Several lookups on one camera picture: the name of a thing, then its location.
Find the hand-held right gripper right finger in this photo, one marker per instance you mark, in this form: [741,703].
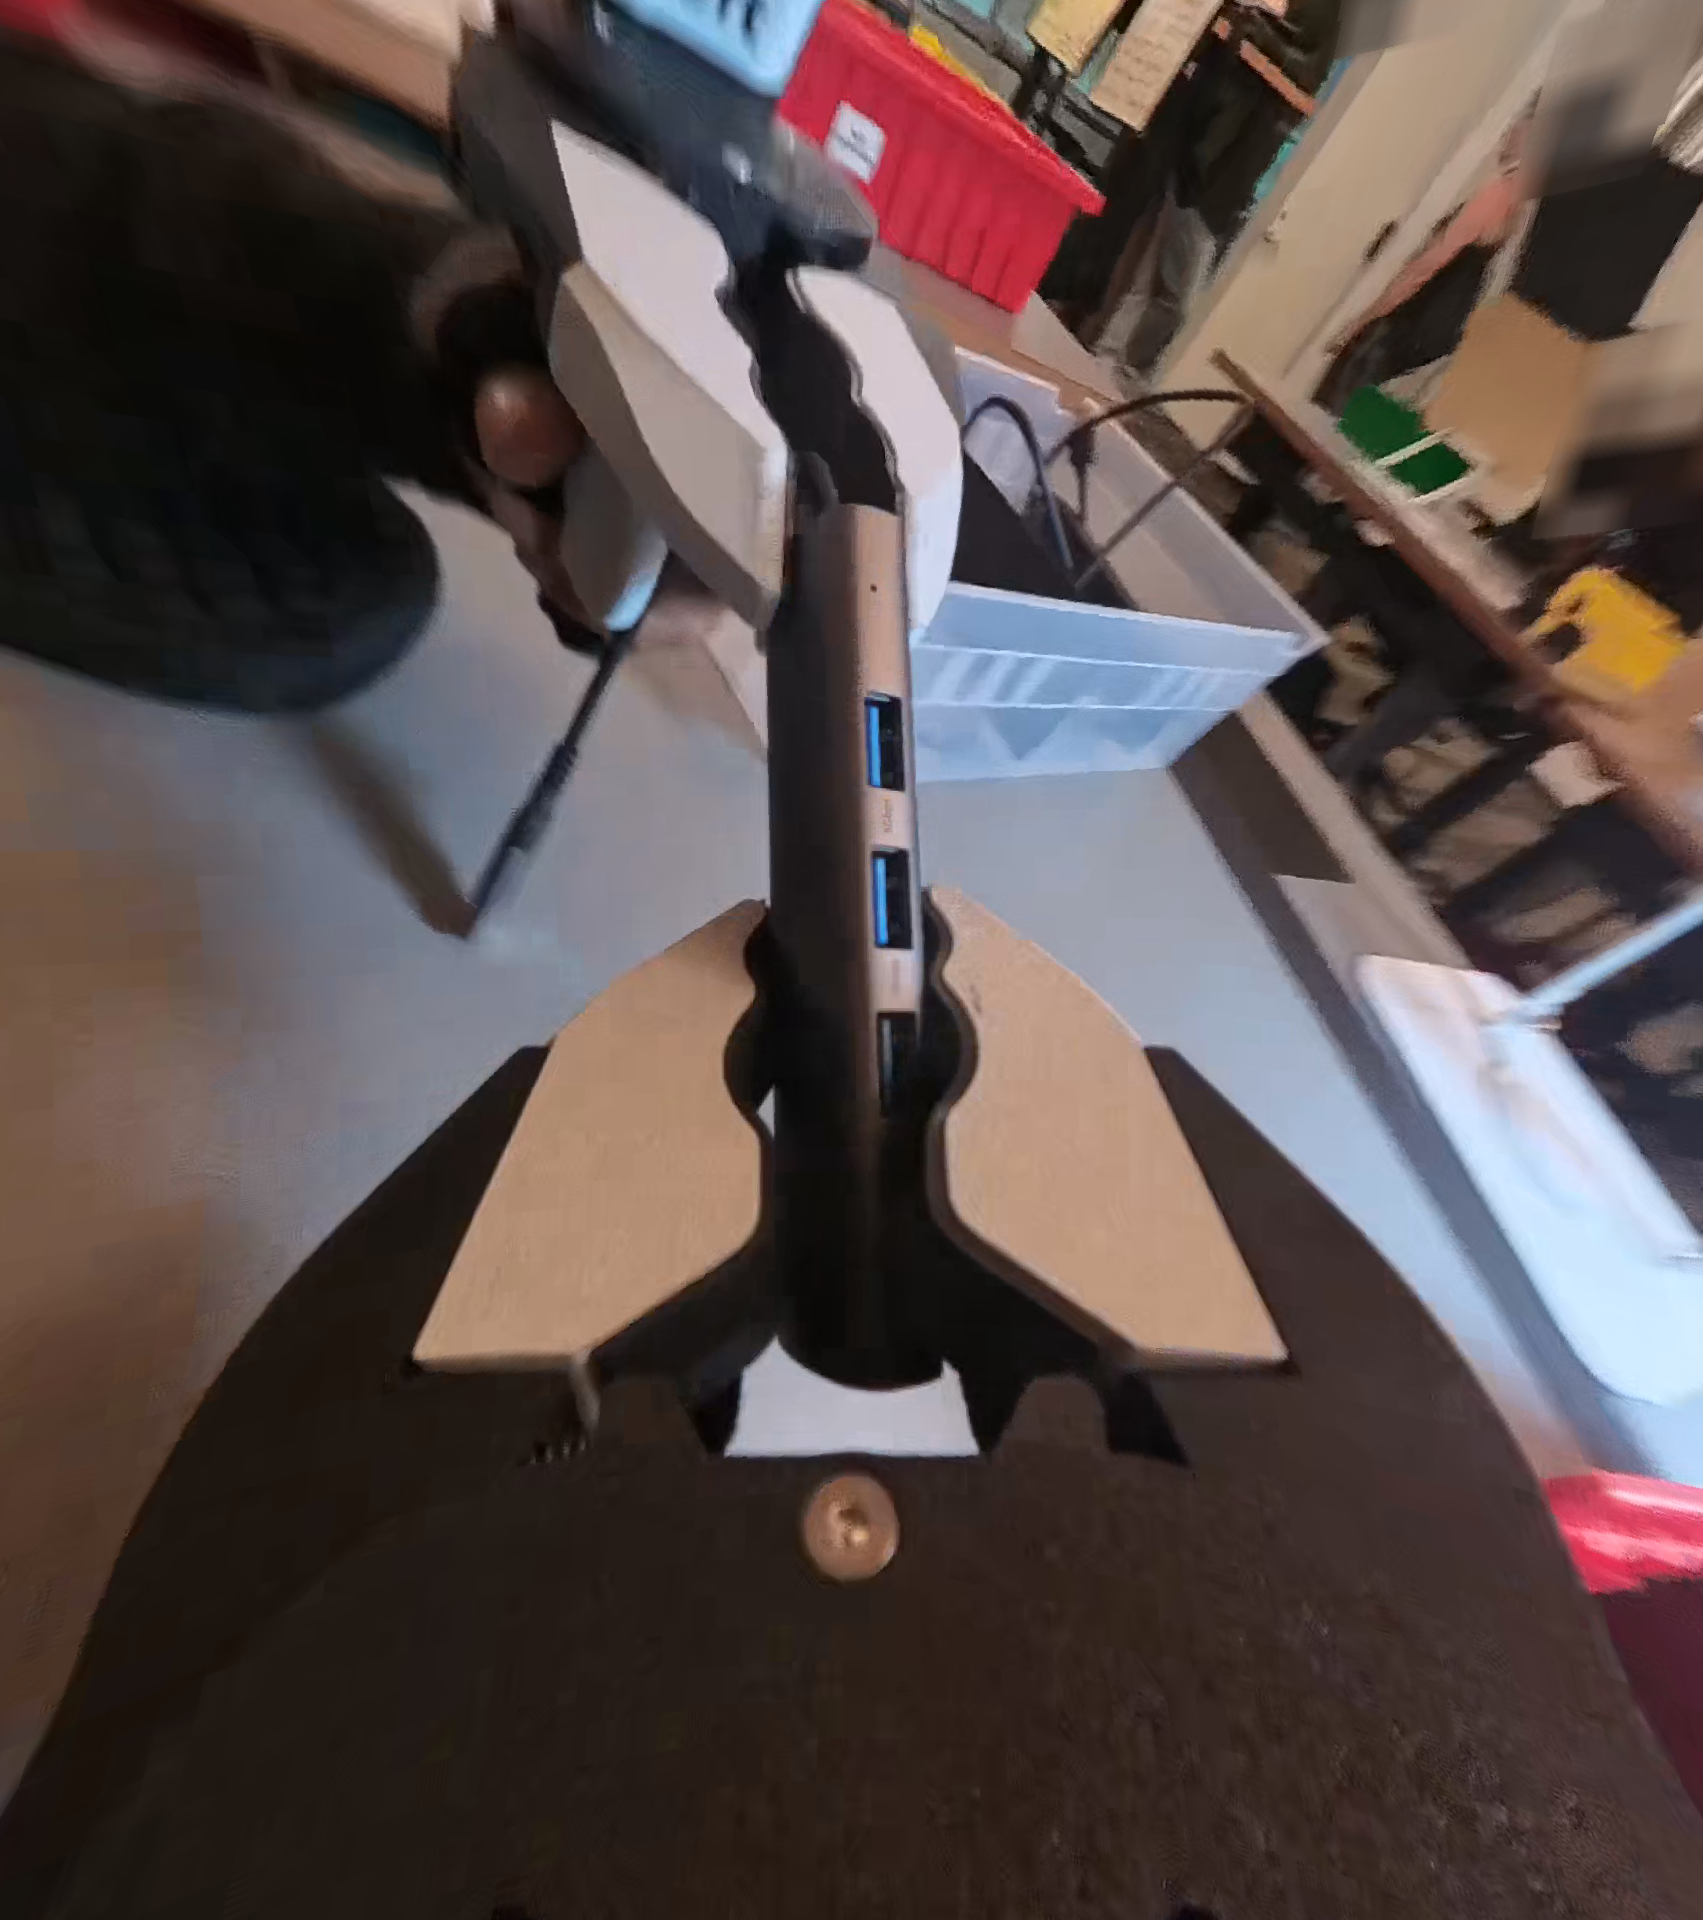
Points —
[1105,1184]

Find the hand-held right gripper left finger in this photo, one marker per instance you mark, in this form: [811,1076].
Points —
[595,1184]

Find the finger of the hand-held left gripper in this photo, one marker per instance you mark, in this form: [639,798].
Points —
[903,404]
[671,391]

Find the clear plastic bin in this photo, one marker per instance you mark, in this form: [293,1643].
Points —
[1091,691]

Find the grey slim USB hub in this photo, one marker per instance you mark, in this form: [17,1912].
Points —
[835,900]

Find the person's left hand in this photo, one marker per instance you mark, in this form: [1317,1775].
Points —
[527,429]

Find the red crate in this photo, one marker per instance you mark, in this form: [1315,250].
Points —
[941,165]

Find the pale board on easel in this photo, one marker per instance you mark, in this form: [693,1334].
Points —
[1067,26]
[1151,53]

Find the wooden office table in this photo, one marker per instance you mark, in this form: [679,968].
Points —
[1391,495]

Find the green bin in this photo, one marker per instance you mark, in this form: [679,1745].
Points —
[1399,435]

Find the black padded chair armrest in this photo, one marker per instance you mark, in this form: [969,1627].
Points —
[159,615]

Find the tan and black chair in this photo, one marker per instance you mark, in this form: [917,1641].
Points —
[1511,374]

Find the yellow bin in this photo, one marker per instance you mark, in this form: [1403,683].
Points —
[1609,631]

